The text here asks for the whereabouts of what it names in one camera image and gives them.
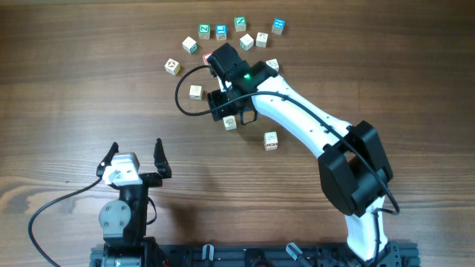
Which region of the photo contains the red top block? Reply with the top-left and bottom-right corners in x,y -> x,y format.
203,53 -> 212,65

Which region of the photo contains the black right camera cable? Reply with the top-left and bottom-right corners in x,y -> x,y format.
174,65 -> 401,260

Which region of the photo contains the green N block right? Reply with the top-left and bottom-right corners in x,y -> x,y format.
234,16 -> 246,32

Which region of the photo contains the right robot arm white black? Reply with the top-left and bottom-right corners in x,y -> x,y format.
206,43 -> 399,265

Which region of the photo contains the white block number two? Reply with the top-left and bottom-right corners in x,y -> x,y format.
255,32 -> 268,47

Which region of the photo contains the white block blue side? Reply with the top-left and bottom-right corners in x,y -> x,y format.
189,85 -> 203,100

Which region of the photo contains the white block leaf picture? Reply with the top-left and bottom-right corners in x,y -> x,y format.
223,116 -> 237,131

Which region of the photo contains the white block yellow C side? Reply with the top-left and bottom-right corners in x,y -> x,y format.
266,59 -> 279,72

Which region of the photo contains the green N block left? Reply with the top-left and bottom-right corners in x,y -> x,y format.
198,24 -> 211,39

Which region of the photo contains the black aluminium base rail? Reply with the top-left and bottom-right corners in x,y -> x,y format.
90,241 -> 420,267

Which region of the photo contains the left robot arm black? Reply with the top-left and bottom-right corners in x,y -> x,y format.
89,138 -> 171,267

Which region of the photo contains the black left camera cable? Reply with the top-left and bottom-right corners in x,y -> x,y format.
27,177 -> 103,267

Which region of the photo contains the blue block far right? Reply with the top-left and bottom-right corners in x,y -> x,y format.
272,18 -> 285,36

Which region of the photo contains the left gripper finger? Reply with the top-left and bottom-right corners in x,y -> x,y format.
154,138 -> 171,179
96,142 -> 119,177

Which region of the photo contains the white block red side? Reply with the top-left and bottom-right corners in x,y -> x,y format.
264,131 -> 278,147

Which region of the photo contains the black camera cable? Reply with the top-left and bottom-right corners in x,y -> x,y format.
27,177 -> 103,267
174,65 -> 401,260

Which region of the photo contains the white block green N side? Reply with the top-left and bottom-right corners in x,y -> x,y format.
240,33 -> 254,51

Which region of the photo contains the blue top block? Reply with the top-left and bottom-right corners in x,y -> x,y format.
215,24 -> 227,41

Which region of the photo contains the white tower base block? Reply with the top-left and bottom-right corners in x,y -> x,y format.
264,144 -> 278,151

